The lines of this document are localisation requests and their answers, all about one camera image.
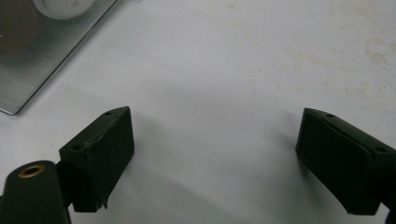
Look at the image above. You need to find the silver metal tray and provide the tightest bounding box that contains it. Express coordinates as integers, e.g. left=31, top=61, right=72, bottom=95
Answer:
left=0, top=0, right=119, bottom=117

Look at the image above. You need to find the white round object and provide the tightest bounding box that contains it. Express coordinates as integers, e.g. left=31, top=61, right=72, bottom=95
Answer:
left=31, top=0, right=97, bottom=21

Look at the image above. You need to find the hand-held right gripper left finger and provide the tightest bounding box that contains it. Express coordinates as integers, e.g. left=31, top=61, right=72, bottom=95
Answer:
left=55, top=105, right=135, bottom=214

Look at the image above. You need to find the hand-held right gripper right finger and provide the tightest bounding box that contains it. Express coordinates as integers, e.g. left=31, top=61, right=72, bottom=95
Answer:
left=295, top=107, right=396, bottom=217

